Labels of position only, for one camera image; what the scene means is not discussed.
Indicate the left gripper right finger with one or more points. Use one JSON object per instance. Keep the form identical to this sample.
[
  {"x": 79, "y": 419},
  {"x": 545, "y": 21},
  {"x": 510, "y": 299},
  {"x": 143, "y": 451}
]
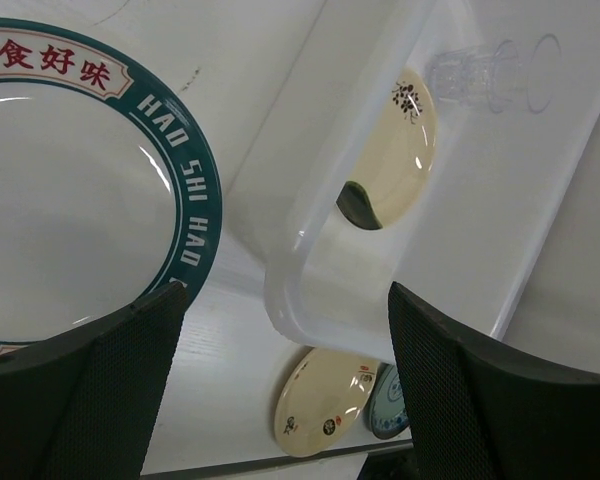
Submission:
[{"x": 480, "y": 409}]

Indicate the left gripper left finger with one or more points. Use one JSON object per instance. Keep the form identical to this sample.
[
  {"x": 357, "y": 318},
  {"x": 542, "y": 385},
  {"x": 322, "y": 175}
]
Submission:
[{"x": 83, "y": 404}]

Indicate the cream patterned plate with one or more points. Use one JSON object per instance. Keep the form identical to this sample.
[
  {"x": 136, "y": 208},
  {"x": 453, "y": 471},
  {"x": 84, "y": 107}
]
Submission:
[{"x": 323, "y": 397}]

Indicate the dark green rimmed white plate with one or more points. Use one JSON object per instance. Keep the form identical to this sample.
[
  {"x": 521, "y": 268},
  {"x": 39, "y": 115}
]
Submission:
[{"x": 108, "y": 186}]

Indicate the clear plastic bin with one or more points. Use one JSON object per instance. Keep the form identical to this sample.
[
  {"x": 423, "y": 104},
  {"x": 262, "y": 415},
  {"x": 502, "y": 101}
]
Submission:
[{"x": 470, "y": 243}]

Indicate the small cream bowl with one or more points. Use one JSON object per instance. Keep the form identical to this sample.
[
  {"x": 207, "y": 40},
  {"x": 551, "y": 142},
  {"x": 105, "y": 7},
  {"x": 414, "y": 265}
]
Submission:
[{"x": 396, "y": 160}]

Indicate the clear plastic cup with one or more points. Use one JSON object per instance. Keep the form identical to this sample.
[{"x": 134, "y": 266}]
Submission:
[{"x": 508, "y": 75}]

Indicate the blue patterned plate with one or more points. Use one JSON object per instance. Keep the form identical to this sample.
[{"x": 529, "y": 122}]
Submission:
[{"x": 386, "y": 415}]

